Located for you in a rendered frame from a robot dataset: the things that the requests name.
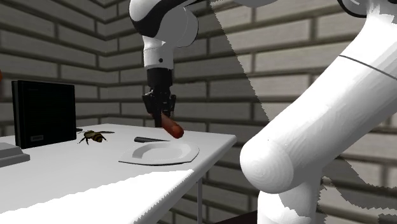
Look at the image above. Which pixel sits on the grey stepped block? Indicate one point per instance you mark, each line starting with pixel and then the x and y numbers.
pixel 11 154

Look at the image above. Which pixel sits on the red-brown sausage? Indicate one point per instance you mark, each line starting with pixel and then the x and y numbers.
pixel 172 127

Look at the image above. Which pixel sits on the dark pen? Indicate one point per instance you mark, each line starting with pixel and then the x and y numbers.
pixel 149 139

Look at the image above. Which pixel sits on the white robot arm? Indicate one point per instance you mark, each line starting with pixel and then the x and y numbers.
pixel 325 124

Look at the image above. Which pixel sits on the white table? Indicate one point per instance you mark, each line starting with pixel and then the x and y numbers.
pixel 77 173

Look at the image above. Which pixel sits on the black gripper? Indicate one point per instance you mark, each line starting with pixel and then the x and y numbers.
pixel 159 80

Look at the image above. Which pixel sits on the bee figure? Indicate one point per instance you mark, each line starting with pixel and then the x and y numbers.
pixel 93 136

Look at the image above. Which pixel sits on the white plate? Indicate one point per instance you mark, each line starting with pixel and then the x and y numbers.
pixel 161 152

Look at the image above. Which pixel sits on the black upright box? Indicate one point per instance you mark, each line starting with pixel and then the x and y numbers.
pixel 45 113

